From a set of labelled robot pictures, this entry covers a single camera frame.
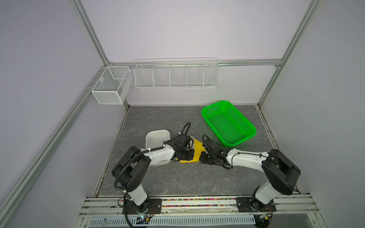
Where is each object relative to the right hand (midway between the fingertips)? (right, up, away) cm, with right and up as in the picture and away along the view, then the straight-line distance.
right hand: (200, 160), depth 88 cm
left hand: (-4, +1, 0) cm, 4 cm away
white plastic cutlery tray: (-20, +14, -31) cm, 39 cm away
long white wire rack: (-15, +58, +9) cm, 61 cm away
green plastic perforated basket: (+24, +20, +18) cm, 37 cm away
